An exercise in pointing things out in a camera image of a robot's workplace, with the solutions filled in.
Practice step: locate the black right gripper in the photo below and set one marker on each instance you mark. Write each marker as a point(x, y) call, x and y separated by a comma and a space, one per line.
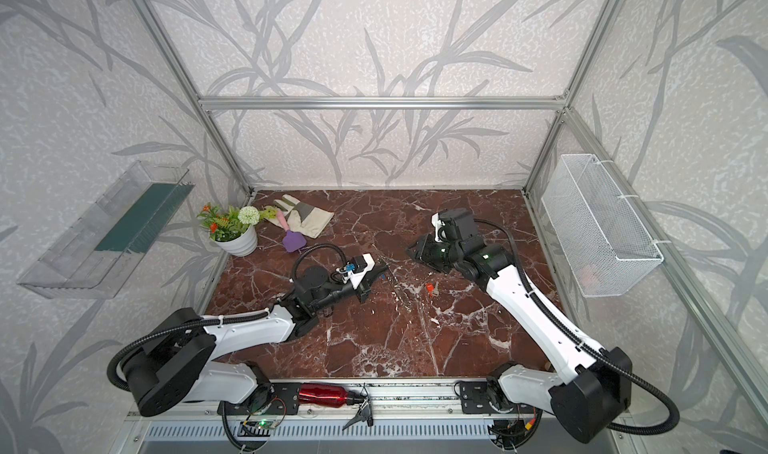
point(428, 249)

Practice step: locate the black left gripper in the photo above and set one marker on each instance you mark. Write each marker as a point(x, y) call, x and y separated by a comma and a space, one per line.
point(362, 285)

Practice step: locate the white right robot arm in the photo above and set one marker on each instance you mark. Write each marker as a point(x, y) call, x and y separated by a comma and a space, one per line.
point(583, 394)

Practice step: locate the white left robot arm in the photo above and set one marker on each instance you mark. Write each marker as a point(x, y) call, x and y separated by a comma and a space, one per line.
point(180, 360)

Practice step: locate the beige and grey garden glove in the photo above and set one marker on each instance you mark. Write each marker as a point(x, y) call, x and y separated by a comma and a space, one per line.
point(304, 218)

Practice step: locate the black clip tool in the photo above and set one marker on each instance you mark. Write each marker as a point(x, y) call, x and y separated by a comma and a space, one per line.
point(364, 410)

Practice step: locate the white ribbed plant pot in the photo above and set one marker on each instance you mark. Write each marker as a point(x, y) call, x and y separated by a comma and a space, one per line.
point(242, 246)

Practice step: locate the artificial green plant with flowers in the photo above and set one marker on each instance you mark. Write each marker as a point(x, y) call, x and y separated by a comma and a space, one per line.
point(224, 225)

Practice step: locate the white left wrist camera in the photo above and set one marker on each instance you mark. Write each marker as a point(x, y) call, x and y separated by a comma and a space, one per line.
point(356, 269)

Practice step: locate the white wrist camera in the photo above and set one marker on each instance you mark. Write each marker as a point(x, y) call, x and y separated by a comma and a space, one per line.
point(444, 228)
point(356, 269)

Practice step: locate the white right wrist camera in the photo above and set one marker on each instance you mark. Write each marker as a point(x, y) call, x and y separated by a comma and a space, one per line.
point(444, 228)

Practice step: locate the purple trowel pink handle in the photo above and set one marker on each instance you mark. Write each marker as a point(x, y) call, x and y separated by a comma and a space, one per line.
point(292, 241)

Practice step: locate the white wire mesh basket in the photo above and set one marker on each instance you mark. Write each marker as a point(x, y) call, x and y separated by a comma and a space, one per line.
point(608, 248)

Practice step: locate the clear plastic wall tray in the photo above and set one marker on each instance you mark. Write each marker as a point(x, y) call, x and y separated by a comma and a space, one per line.
point(95, 256)

